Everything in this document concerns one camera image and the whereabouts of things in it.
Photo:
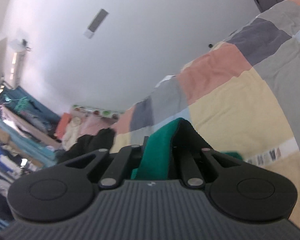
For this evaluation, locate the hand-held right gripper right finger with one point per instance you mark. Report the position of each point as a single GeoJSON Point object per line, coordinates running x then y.
{"type": "Point", "coordinates": [187, 167]}

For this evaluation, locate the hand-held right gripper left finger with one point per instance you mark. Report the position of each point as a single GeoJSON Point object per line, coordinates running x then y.
{"type": "Point", "coordinates": [126, 160]}

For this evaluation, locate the green sweatshirt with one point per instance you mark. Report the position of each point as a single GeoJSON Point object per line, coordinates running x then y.
{"type": "Point", "coordinates": [157, 150]}

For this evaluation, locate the rack of hanging clothes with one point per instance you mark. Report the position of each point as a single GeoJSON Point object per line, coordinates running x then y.
{"type": "Point", "coordinates": [15, 130]}

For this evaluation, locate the black puffer jacket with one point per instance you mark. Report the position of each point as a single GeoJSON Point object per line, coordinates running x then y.
{"type": "Point", "coordinates": [95, 142]}

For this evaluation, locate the pink cloth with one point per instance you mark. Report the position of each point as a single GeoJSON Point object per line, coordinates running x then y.
{"type": "Point", "coordinates": [95, 123]}

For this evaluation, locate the floral patterned bag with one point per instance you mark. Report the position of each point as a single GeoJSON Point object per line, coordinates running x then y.
{"type": "Point", "coordinates": [100, 111]}

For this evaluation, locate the cream cloth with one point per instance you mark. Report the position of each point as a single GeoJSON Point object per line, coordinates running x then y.
{"type": "Point", "coordinates": [71, 132]}

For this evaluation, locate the patchwork blanket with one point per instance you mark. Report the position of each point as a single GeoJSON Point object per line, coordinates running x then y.
{"type": "Point", "coordinates": [240, 100]}

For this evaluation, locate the wall switch panel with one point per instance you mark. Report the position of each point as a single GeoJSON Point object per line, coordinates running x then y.
{"type": "Point", "coordinates": [96, 23]}

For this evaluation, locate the white wall fan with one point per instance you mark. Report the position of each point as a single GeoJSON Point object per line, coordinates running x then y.
{"type": "Point", "coordinates": [17, 43]}

